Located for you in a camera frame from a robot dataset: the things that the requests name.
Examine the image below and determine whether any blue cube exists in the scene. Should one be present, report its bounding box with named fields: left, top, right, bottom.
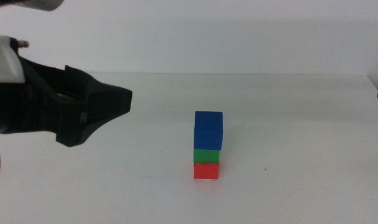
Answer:
left=193, top=111, right=224, bottom=151

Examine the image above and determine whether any green cube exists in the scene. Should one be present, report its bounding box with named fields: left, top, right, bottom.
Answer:
left=193, top=149, right=221, bottom=164

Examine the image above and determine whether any red cube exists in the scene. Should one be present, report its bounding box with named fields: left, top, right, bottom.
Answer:
left=193, top=162, right=220, bottom=180

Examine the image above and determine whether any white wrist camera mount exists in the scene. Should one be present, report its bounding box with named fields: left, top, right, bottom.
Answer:
left=0, top=33, right=30, bottom=84

